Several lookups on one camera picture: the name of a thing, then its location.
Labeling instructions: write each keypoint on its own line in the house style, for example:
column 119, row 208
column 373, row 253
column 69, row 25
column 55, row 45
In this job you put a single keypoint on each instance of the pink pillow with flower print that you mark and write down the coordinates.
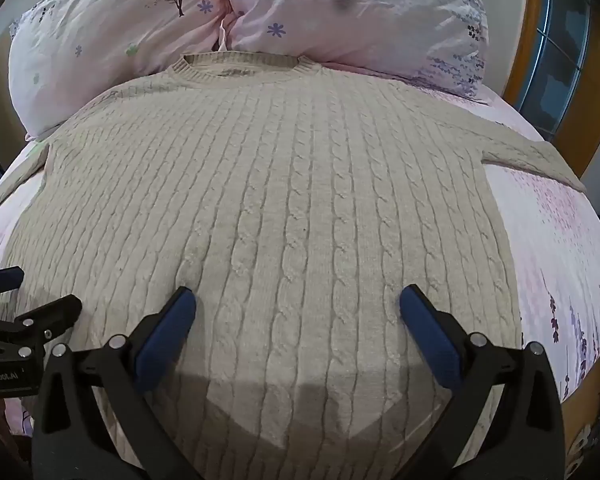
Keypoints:
column 360, row 15

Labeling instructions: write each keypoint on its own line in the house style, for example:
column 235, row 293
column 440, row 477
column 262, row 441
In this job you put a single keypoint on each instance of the pink pillow with tree print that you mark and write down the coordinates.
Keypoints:
column 115, row 35

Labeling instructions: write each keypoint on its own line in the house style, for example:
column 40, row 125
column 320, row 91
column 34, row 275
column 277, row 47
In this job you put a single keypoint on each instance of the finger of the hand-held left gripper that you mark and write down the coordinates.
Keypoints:
column 55, row 316
column 1, row 280

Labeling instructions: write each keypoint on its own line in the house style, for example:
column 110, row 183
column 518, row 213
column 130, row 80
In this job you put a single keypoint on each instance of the wooden-framed window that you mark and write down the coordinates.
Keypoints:
column 540, row 60

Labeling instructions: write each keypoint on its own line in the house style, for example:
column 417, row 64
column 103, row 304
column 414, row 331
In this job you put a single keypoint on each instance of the window with metal bars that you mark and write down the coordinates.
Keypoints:
column 562, row 45

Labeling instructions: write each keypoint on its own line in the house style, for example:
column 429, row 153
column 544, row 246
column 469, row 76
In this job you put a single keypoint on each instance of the pink floral bed sheet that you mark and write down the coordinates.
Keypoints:
column 555, row 270

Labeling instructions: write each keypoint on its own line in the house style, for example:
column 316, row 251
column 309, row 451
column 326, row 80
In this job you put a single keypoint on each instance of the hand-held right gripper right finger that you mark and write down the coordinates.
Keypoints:
column 429, row 332

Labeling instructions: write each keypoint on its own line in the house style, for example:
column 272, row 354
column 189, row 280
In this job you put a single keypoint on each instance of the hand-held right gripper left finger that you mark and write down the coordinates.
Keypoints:
column 167, row 329

